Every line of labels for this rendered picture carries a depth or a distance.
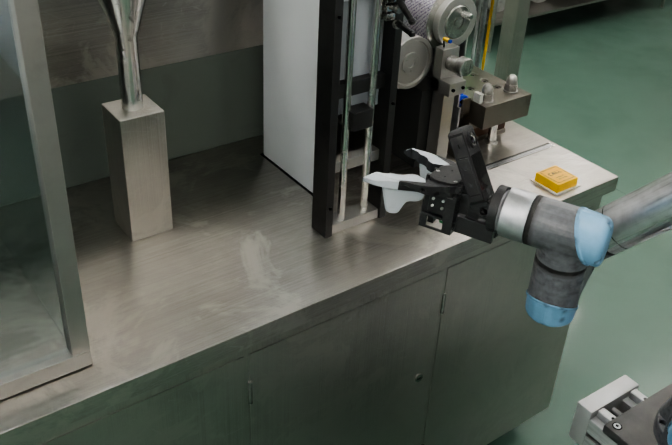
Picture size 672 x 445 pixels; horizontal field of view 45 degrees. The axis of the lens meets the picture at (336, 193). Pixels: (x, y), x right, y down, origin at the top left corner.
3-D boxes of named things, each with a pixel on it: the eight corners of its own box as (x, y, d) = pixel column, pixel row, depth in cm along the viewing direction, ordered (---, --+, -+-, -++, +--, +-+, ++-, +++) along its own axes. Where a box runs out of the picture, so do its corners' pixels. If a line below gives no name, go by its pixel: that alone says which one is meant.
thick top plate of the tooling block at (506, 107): (482, 130, 196) (485, 107, 193) (380, 73, 224) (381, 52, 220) (527, 115, 205) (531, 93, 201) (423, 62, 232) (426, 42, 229)
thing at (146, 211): (125, 252, 159) (93, -38, 129) (98, 219, 169) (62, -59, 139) (190, 231, 166) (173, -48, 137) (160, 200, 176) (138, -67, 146)
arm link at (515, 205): (528, 204, 113) (545, 186, 119) (497, 194, 115) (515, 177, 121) (518, 251, 116) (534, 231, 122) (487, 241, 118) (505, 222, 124)
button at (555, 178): (556, 194, 186) (558, 185, 184) (533, 180, 190) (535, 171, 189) (576, 185, 189) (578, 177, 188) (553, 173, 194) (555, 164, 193)
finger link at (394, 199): (361, 215, 120) (422, 218, 121) (366, 179, 117) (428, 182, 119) (358, 206, 123) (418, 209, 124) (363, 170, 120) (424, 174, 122)
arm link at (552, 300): (586, 298, 127) (601, 241, 121) (566, 339, 119) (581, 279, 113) (538, 281, 130) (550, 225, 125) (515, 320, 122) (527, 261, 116)
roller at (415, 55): (388, 94, 177) (393, 42, 171) (321, 55, 194) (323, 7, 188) (429, 83, 183) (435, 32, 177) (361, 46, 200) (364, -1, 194)
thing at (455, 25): (440, 34, 177) (455, 1, 175) (434, 31, 178) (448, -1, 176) (461, 42, 182) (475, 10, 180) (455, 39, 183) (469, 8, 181)
